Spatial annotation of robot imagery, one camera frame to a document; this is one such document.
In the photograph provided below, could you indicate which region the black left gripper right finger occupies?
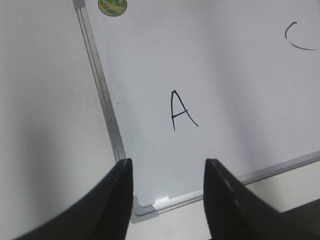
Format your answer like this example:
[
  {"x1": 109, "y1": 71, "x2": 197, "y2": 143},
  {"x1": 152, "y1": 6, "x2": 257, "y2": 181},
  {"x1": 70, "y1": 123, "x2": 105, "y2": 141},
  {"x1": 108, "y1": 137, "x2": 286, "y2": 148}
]
[{"x1": 203, "y1": 159, "x2": 320, "y2": 240}]

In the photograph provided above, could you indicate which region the round green magnet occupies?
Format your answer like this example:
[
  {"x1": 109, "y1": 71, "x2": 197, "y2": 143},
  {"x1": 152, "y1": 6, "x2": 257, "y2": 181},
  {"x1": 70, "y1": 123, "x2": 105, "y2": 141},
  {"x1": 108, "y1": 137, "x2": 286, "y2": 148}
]
[{"x1": 97, "y1": 0, "x2": 128, "y2": 17}]

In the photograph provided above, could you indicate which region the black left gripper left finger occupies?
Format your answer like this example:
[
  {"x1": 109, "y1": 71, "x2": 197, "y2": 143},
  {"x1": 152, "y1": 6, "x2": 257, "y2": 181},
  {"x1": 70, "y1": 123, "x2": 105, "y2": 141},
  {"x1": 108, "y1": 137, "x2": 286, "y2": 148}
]
[{"x1": 20, "y1": 158, "x2": 133, "y2": 240}]

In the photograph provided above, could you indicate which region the white board with grey frame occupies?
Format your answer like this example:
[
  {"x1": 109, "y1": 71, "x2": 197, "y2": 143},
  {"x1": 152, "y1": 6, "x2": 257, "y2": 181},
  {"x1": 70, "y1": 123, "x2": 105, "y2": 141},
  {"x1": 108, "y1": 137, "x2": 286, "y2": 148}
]
[{"x1": 73, "y1": 0, "x2": 320, "y2": 223}]

